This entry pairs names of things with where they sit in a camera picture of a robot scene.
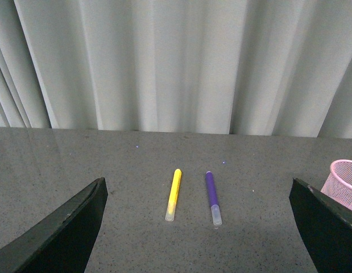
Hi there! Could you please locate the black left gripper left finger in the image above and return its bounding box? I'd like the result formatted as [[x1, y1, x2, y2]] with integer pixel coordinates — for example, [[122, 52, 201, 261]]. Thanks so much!
[[0, 177, 107, 272]]

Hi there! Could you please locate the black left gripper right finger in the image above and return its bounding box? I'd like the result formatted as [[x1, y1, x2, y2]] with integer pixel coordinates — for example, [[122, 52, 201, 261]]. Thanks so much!
[[289, 178, 352, 272]]

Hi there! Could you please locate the purple marker pen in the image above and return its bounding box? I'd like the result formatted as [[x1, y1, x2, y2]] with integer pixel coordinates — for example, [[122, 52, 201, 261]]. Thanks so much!
[[205, 171, 222, 226]]

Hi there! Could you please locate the pink mesh pen cup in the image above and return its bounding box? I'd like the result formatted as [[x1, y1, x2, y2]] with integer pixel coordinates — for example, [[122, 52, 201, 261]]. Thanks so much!
[[321, 159, 352, 210]]

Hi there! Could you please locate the yellow highlighter pen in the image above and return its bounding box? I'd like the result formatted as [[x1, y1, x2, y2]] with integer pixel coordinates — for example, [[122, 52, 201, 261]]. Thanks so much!
[[165, 169, 182, 222]]

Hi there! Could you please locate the white pleated curtain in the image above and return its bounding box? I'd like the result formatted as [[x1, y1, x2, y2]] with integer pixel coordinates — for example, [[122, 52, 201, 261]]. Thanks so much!
[[0, 1, 352, 138]]

